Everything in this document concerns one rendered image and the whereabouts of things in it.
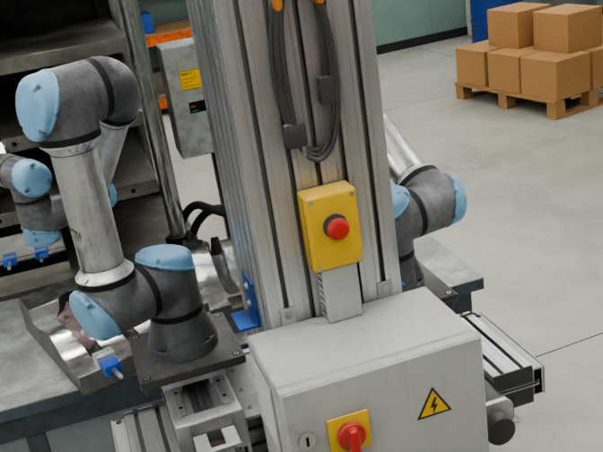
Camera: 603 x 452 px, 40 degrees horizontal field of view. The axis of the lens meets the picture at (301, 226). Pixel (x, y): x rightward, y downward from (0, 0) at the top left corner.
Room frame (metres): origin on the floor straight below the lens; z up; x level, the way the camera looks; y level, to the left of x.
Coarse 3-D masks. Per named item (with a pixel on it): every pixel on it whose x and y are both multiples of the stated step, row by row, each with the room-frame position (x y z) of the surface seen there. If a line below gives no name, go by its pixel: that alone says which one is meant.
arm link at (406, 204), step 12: (396, 192) 1.72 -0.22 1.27; (408, 192) 1.72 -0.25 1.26; (396, 204) 1.67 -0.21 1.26; (408, 204) 1.69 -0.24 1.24; (420, 204) 1.70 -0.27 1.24; (396, 216) 1.66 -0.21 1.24; (408, 216) 1.68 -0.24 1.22; (420, 216) 1.69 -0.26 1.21; (396, 228) 1.66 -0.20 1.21; (408, 228) 1.67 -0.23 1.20; (420, 228) 1.69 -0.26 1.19; (408, 240) 1.68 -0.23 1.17; (408, 252) 1.67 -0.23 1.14
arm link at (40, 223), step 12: (24, 204) 1.67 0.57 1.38; (36, 204) 1.68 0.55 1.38; (48, 204) 1.70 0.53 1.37; (60, 204) 1.72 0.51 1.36; (24, 216) 1.68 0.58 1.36; (36, 216) 1.67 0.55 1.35; (48, 216) 1.69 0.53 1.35; (60, 216) 1.70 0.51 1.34; (24, 228) 1.68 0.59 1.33; (36, 228) 1.67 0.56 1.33; (48, 228) 1.68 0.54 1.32; (60, 228) 1.72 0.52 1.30; (36, 240) 1.67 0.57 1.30; (48, 240) 1.68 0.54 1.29
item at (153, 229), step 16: (112, 208) 3.32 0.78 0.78; (128, 208) 3.28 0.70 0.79; (144, 208) 3.25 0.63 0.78; (160, 208) 3.22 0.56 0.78; (128, 224) 3.09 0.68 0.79; (144, 224) 3.06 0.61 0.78; (160, 224) 3.04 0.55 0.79; (128, 240) 2.92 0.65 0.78; (144, 240) 2.89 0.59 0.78; (160, 240) 2.87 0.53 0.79; (128, 256) 2.76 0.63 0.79; (64, 272) 2.71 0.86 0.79; (0, 288) 2.65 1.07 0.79; (16, 288) 2.63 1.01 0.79; (32, 288) 2.61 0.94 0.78
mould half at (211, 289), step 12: (228, 240) 2.40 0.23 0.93; (192, 252) 2.35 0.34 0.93; (204, 252) 2.35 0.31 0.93; (228, 252) 2.34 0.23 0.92; (204, 264) 2.30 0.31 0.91; (228, 264) 2.30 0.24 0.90; (204, 276) 2.26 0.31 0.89; (216, 276) 2.25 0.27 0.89; (204, 288) 2.19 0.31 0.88; (216, 288) 2.17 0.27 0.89; (204, 300) 2.10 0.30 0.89; (216, 300) 2.08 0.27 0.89; (228, 300) 2.07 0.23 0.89; (216, 312) 2.04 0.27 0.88; (228, 312) 2.05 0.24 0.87
